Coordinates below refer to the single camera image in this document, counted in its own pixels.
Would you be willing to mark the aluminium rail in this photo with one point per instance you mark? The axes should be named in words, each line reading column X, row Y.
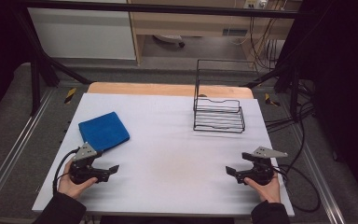
column 322, row 189
column 14, row 149

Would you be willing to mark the white power strip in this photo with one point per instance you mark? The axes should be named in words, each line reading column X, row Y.
column 254, row 3

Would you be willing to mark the white table mat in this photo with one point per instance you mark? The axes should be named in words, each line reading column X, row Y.
column 167, row 149

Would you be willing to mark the black metal crossbar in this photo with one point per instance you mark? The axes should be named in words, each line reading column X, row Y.
column 167, row 9

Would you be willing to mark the chair base with caster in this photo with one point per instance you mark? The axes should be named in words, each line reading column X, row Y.
column 169, row 38

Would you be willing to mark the person's right hand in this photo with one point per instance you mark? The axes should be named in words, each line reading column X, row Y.
column 270, row 193

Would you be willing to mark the white cabinet panel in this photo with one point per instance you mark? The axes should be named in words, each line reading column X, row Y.
column 84, row 34

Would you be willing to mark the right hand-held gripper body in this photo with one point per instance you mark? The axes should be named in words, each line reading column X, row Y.
column 261, row 172

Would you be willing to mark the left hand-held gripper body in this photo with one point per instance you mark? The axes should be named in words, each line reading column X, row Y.
column 82, row 174

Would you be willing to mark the blue towel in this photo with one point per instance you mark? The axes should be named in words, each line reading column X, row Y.
column 104, row 130

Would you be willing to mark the person's left hand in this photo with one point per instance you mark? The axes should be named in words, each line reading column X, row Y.
column 70, row 188

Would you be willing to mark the light wooden desk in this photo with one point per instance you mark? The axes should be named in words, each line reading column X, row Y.
column 199, row 26

